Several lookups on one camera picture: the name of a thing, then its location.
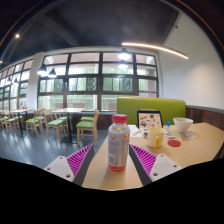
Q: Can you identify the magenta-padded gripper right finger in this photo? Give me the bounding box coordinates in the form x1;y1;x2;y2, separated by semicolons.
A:
128;143;184;186

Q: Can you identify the wooden dining table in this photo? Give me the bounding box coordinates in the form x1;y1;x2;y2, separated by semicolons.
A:
9;108;34;138
53;107;87;144

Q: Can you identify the wooden green-seated chairs group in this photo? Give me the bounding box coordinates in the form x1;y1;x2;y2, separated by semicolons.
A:
0;108;100;147

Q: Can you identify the small printed paper slip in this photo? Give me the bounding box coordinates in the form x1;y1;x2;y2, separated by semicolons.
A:
179;131;197;141

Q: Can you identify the red-capped clear drink bottle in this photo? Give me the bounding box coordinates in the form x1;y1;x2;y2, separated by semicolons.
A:
107;113;131;173

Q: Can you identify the white paper sheet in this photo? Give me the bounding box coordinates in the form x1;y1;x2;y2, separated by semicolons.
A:
128;124;144;138

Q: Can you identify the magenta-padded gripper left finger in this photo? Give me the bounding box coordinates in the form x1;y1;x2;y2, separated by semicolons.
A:
43;144;95;187

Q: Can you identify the green upholstered booth bench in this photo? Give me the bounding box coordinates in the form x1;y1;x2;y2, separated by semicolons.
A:
116;96;187;127

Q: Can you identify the flat round red coaster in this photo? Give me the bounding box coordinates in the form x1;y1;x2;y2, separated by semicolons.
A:
167;139;182;148

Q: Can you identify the pale yellow mug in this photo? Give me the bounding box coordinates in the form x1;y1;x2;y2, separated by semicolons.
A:
145;127;166;149

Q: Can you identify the white ceramic bowl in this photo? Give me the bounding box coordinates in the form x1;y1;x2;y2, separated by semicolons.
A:
172;117;194;133

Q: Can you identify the long curved ceiling light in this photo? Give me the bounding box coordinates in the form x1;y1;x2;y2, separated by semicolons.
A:
121;41;189;60

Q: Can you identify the black pendant lamps group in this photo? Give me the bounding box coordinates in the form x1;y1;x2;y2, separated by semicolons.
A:
36;48;132;79

